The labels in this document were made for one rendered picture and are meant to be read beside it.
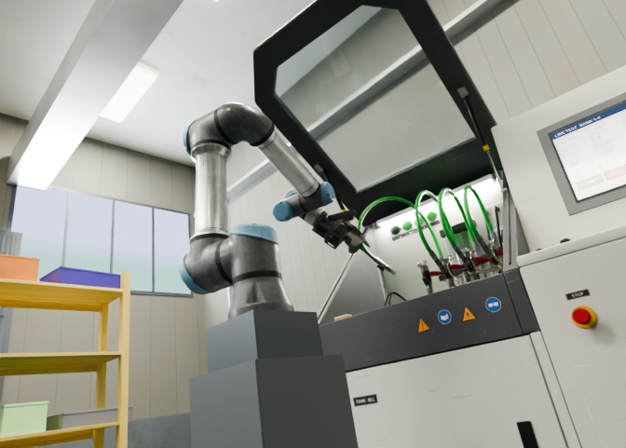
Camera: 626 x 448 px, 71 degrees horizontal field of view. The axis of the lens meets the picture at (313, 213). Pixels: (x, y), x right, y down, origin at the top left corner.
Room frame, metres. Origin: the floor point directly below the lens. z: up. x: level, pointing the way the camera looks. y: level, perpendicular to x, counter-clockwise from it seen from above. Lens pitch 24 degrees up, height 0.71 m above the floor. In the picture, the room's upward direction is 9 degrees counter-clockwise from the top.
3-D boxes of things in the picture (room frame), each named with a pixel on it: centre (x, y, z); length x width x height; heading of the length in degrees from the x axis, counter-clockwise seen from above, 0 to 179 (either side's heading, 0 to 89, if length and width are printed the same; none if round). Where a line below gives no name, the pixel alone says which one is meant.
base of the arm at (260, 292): (1.00, 0.15, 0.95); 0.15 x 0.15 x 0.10
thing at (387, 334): (1.34, -0.22, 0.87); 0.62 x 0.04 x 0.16; 55
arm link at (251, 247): (1.00, 0.16, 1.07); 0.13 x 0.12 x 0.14; 63
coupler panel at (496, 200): (1.61, -0.71, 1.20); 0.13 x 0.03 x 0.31; 55
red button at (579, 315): (1.05, -0.57, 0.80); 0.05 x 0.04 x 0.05; 55
